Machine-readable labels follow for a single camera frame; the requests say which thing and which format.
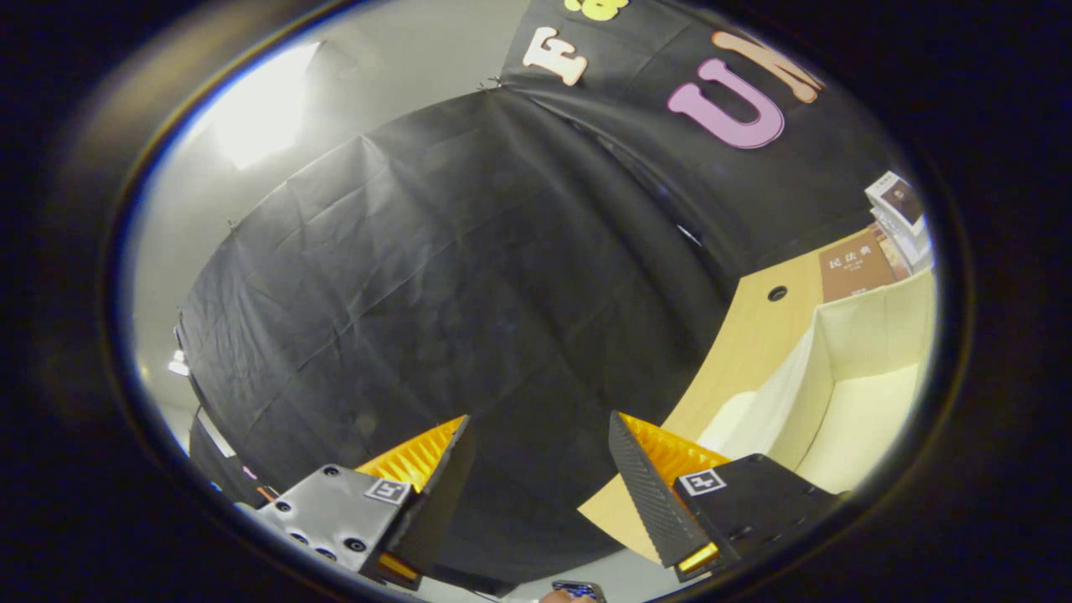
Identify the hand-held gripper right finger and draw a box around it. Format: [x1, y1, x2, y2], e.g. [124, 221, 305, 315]
[608, 410, 843, 583]

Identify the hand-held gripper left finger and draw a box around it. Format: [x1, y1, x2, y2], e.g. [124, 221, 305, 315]
[251, 415, 477, 591]

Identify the grey fabric storage box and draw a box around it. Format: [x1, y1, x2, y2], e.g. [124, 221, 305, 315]
[697, 268, 937, 497]

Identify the black backdrop cloth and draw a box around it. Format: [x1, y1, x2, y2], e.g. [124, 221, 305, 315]
[176, 0, 901, 587]

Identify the brown cover book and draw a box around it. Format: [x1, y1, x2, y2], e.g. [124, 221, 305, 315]
[818, 230, 899, 303]

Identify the thick white book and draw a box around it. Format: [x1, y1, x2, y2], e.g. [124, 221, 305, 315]
[871, 205, 933, 267]

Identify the white book with portrait cover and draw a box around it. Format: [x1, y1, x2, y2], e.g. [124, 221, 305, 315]
[865, 171, 926, 235]

